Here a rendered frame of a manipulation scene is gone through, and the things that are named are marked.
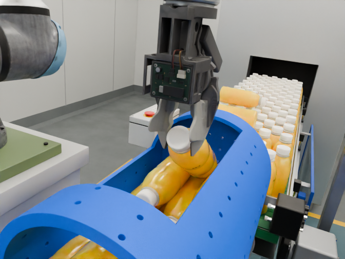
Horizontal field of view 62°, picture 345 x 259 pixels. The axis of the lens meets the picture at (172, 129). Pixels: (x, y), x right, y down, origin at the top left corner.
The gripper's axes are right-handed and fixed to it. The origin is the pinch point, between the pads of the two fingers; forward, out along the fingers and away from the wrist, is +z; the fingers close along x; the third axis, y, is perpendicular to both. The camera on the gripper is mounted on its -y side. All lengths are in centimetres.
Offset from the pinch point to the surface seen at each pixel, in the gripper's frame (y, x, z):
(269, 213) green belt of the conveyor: -41, 16, 34
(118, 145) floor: -219, -158, 123
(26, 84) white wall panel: -197, -272, 67
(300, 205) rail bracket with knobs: -32.6, 22.4, 23.6
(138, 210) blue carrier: 18.1, 2.9, 0.3
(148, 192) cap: 0.2, -5.2, 11.0
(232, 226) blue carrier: 7.9, 11.3, 6.1
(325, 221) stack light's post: -65, 35, 46
